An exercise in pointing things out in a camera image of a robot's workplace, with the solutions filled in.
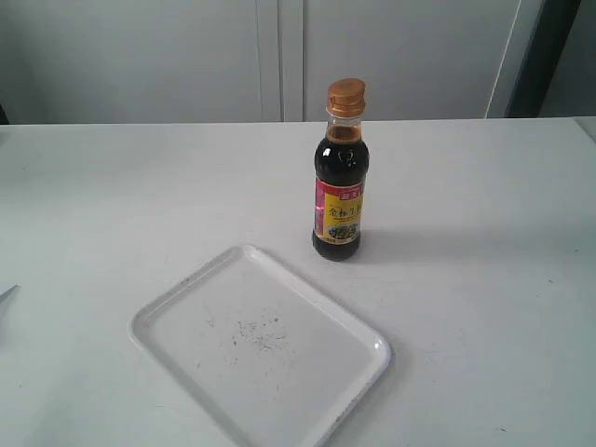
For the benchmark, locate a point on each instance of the white cabinet doors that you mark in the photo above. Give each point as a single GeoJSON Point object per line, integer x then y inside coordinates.
{"type": "Point", "coordinates": [67, 62]}

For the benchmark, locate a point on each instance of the white rectangular plastic tray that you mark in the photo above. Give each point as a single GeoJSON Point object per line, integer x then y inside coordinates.
{"type": "Point", "coordinates": [271, 359]}

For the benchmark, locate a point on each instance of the dark vertical post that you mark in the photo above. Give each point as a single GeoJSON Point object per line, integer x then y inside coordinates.
{"type": "Point", "coordinates": [554, 23]}

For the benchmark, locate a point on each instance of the soy sauce bottle gold cap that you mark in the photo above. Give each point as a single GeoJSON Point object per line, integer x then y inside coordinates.
{"type": "Point", "coordinates": [341, 163]}

